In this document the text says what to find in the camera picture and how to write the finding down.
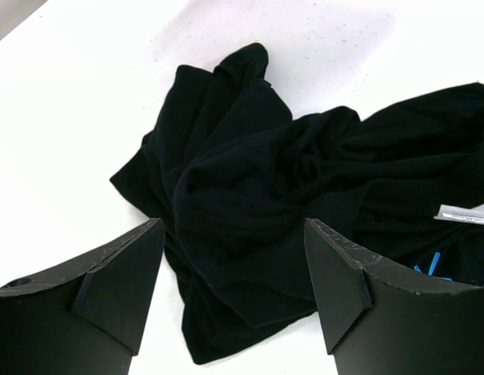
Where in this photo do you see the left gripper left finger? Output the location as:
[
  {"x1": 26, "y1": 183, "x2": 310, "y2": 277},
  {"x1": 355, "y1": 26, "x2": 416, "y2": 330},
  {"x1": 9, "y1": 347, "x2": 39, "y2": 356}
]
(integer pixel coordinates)
[{"x1": 0, "y1": 219, "x2": 164, "y2": 374}]

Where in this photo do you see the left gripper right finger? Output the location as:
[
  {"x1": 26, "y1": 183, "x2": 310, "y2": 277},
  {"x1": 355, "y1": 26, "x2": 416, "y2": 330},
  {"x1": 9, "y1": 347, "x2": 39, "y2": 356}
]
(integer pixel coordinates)
[{"x1": 304, "y1": 219, "x2": 484, "y2": 374}]

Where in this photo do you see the black t shirt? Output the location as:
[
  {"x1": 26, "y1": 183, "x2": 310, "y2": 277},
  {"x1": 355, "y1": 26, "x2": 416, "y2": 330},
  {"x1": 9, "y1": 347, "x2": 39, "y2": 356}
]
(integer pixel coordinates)
[{"x1": 111, "y1": 43, "x2": 484, "y2": 364}]

